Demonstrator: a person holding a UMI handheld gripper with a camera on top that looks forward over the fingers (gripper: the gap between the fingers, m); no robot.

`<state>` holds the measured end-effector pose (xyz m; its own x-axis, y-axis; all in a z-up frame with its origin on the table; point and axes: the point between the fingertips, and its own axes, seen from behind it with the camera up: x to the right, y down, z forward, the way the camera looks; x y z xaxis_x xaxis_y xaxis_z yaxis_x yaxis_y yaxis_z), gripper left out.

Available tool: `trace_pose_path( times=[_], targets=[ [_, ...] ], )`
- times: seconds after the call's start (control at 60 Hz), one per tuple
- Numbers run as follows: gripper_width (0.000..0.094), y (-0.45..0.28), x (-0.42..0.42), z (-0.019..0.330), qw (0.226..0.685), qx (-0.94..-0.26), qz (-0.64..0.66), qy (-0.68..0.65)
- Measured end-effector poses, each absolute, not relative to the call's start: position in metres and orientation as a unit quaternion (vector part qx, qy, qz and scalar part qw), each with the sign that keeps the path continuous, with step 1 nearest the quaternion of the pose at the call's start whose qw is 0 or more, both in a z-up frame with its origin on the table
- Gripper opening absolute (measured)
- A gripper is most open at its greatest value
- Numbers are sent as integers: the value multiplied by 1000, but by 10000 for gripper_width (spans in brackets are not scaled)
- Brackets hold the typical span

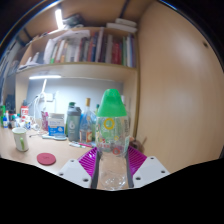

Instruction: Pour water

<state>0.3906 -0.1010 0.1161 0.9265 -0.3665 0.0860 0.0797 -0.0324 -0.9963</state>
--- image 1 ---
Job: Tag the slim green glass bottle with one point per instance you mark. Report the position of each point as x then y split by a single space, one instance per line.
97 108

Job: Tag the marker pen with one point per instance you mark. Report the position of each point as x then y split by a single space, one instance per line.
79 144

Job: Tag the small white blue-labelled bottle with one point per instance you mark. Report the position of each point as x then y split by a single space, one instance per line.
5 122

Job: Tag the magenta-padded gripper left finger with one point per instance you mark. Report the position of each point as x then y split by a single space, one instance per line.
85 163

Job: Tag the green box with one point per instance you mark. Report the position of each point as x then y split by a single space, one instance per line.
2 115

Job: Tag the clear bottle with green cap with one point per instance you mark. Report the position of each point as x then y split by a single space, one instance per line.
111 133

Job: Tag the short white light bar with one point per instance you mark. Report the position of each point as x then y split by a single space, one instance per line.
59 18

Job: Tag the grey shaker bottle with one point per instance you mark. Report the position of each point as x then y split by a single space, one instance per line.
73 126

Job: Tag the wooden shelf unit with books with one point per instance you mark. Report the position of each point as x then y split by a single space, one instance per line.
100 50

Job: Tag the blue and white box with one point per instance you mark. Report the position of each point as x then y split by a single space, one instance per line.
56 125

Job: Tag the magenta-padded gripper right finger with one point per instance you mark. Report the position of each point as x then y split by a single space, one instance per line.
138 163

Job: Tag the red and white can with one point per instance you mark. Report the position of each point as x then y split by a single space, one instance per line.
24 111

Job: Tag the pink snack pouch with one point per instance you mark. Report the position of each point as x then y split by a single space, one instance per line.
44 120

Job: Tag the long white light bar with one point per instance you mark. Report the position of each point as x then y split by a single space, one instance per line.
45 77

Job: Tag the flat round red coaster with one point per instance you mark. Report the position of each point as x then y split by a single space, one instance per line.
46 159

